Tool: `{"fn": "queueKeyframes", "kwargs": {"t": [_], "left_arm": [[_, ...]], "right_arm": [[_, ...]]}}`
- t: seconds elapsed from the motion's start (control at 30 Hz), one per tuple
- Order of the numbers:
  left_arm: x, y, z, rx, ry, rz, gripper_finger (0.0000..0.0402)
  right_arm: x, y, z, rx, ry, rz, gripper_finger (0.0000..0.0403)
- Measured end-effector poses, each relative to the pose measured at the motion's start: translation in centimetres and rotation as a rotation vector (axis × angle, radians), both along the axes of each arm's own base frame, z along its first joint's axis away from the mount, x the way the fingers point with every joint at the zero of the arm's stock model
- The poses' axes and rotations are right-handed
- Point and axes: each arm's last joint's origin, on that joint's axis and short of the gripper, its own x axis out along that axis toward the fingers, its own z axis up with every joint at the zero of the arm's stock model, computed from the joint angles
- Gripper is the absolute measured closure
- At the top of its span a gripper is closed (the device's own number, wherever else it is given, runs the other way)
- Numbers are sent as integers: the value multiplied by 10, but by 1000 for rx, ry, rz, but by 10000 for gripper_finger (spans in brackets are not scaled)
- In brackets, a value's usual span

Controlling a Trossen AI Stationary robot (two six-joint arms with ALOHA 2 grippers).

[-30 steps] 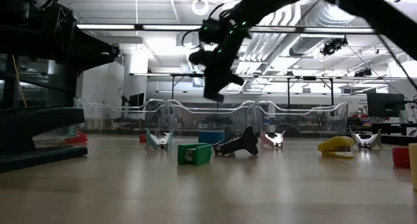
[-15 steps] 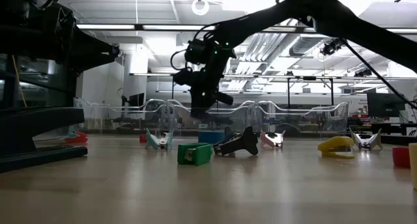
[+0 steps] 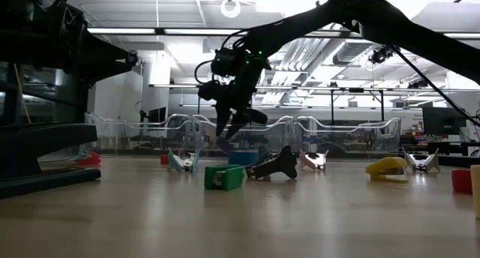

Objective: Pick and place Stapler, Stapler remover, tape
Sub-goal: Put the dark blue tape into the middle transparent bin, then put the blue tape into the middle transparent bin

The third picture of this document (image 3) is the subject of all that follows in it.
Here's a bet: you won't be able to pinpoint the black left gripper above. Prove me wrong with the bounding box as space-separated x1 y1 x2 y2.
22 0 138 83

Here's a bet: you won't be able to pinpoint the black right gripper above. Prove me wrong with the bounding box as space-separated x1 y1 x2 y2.
198 49 272 140

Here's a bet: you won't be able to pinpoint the light blue tape roll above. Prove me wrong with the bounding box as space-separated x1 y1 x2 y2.
227 149 260 167

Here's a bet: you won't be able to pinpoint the green mini stapler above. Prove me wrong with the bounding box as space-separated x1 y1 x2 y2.
204 163 246 192

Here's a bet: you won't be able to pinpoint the silver metal clip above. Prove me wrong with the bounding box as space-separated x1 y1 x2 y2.
245 145 299 180

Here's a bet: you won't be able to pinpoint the pink staple remover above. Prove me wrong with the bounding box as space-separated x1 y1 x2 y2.
298 148 330 172

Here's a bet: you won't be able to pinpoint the yellow mini stapler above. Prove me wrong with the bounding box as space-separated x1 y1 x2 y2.
365 156 410 184

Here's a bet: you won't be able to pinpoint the grey staple remover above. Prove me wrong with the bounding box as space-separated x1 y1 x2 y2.
401 147 442 174

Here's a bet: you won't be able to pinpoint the long black stapler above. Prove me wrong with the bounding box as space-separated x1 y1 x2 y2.
0 122 102 200

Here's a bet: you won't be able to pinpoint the ceiling light strip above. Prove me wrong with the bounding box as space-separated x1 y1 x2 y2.
86 27 241 36

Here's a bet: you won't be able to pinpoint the clear plastic bin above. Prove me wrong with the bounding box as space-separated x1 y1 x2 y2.
85 112 196 155
294 115 402 157
190 114 297 155

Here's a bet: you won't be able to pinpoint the black computer monitor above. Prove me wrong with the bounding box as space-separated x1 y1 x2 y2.
148 106 167 128
422 106 468 136

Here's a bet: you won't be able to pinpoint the black metal stand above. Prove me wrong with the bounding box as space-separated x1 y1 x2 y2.
329 87 386 122

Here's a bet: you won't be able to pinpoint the white ring light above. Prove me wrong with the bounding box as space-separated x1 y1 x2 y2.
220 0 242 19

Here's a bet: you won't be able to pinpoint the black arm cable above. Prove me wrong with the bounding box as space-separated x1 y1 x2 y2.
388 43 480 128

